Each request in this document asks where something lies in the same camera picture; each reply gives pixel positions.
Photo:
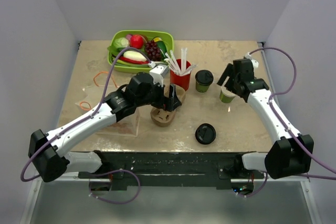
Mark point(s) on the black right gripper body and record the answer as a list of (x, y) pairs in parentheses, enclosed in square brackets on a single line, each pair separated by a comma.
[(231, 84)]

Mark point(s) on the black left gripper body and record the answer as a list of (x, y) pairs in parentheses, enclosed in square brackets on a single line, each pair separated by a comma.
[(155, 97)]

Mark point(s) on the green paper cup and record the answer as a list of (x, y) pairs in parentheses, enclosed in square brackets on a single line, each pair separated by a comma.
[(201, 88), (226, 96)]

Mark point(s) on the paper bag orange handles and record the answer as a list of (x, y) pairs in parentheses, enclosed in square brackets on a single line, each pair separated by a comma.
[(91, 97)]

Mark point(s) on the black coffee lid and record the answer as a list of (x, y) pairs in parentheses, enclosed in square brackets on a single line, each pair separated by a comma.
[(204, 77)]

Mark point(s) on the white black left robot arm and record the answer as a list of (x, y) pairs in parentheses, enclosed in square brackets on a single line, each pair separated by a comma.
[(51, 153)]

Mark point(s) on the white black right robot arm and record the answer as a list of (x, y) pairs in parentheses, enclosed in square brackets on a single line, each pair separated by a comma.
[(289, 154)]

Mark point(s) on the cardboard cup carrier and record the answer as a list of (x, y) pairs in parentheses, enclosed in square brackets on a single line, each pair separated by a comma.
[(160, 116)]

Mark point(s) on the red ribbed cup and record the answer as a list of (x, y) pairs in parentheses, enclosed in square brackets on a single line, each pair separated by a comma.
[(182, 81)]

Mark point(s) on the white radish toy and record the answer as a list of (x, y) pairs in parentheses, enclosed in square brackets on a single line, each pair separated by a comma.
[(134, 56)]

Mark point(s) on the red chili toy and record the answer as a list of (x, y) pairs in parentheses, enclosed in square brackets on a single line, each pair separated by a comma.
[(124, 59)]

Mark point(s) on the dark grape bunch toy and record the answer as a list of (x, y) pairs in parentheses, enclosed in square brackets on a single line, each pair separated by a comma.
[(153, 51)]

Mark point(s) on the black lid stack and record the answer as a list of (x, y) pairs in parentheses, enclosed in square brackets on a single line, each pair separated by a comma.
[(205, 134)]

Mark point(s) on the red apple toy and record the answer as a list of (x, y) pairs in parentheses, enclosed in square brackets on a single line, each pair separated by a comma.
[(136, 41)]

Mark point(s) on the green cucumber toy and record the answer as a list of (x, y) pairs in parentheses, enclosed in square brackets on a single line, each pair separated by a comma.
[(161, 45)]

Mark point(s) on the green cabbage toy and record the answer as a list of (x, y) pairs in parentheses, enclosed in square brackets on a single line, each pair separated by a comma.
[(121, 43)]

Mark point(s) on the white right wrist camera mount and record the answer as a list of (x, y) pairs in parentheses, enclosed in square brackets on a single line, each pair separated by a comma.
[(254, 61)]

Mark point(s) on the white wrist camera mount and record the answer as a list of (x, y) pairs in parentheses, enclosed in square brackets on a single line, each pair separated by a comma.
[(158, 72), (254, 61)]

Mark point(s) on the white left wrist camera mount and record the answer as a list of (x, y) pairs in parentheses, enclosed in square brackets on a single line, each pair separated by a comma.
[(158, 72)]

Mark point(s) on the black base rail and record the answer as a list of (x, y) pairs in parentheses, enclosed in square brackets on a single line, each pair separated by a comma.
[(163, 169)]

